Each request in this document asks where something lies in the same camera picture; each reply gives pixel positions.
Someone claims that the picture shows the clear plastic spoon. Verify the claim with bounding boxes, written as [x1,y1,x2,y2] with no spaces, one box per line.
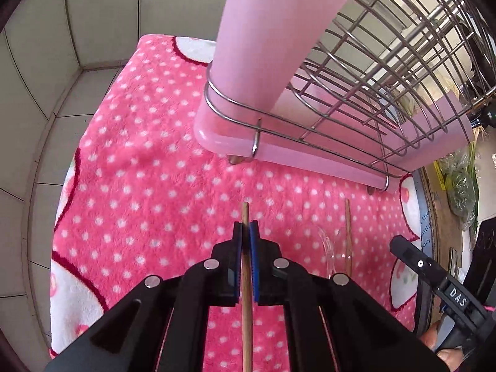
[318,227,349,280]

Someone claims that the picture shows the metal wire utensil rack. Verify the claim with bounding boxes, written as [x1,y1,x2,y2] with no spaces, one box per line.
[204,0,496,193]

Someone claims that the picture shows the person's right hand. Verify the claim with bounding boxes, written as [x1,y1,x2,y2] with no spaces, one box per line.
[420,327,466,372]

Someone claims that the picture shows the pink plastic drip tray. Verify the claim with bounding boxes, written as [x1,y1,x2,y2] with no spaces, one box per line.
[193,85,401,193]

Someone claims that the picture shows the tall pink plastic cup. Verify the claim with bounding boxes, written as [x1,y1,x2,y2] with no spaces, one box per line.
[212,0,349,113]

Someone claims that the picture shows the plastic bag of vegetables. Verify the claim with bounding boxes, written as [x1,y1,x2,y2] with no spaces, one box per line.
[438,151,479,218]

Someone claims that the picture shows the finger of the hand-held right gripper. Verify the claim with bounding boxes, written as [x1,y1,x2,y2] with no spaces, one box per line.
[389,236,454,291]
[471,217,496,311]

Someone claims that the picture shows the light wooden chopstick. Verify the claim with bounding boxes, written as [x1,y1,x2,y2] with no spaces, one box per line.
[345,198,352,277]
[241,201,254,372]

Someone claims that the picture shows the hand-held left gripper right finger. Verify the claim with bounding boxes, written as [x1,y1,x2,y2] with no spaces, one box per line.
[250,220,450,372]

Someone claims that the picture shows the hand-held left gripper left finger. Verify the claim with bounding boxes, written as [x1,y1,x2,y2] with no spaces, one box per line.
[44,221,244,372]

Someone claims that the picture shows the pink polka dot blanket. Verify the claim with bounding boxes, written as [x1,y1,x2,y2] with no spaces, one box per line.
[50,34,427,372]

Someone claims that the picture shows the grey kitchen cabinets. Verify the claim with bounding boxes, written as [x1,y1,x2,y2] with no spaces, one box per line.
[0,0,237,202]

